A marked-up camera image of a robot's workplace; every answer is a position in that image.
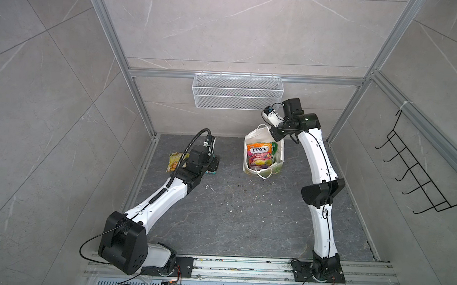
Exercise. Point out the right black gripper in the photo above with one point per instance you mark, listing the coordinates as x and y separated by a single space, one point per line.
274 132

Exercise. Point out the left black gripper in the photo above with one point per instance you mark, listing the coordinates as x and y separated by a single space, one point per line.
213 165

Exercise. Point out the white printed paper bag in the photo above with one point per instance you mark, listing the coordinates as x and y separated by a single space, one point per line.
259 135

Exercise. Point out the yellow chips snack bag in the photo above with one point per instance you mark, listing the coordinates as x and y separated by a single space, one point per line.
174 159

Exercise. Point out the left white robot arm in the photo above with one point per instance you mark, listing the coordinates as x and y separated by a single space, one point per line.
124 241

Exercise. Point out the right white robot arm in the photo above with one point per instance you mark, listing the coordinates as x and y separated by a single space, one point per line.
305 129

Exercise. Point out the pink Fox's fruit candy bag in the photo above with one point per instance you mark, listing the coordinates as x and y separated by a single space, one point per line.
260 155

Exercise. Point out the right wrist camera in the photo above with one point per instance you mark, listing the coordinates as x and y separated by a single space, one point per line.
271 117

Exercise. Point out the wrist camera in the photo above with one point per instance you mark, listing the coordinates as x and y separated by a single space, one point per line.
209 143
271 117

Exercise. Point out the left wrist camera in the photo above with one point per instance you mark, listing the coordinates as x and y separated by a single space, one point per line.
209 143

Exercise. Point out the white wire mesh basket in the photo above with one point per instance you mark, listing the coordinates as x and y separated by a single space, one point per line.
236 92

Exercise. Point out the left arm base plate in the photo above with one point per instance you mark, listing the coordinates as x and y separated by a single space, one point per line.
178 266

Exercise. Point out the aluminium mounting rail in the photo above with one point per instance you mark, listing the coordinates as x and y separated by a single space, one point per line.
221 270

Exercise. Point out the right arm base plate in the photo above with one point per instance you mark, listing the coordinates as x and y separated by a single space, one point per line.
320 271

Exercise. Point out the black wire hook rack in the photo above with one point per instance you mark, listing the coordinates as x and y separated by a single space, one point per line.
437 200

